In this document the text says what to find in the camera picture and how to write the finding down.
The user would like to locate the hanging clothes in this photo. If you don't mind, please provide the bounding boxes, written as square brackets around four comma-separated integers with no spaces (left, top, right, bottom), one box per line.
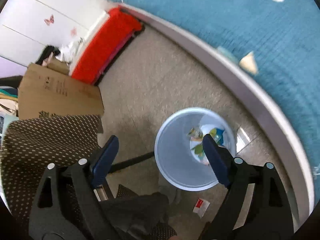
[1,75,23,117]

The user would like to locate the pink butterfly sticker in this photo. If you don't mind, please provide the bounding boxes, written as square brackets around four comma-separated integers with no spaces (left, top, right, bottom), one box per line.
[44,15,55,26]

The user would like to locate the red white scrap on floor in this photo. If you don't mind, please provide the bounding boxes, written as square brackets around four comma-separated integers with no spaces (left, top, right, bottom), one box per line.
[193,198,210,218]

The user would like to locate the large cardboard box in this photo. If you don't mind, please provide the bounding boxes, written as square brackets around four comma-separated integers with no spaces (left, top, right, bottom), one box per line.
[18,63,104,120]

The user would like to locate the light blue trash bin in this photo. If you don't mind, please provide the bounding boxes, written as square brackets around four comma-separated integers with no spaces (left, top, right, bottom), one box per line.
[154,107,236,192]

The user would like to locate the white plastic bag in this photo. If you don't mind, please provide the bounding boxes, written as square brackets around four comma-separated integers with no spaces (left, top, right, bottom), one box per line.
[56,37,84,64]

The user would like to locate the small cardboard box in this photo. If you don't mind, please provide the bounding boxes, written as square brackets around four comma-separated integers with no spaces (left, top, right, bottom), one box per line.
[47,56,69,75]

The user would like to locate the brown polka dot tablecloth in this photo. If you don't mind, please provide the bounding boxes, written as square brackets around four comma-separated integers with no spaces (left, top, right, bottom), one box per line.
[1,115,103,229]

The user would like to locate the red covered bench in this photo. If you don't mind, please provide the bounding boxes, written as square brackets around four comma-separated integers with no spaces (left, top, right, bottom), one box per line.
[69,7,143,85]

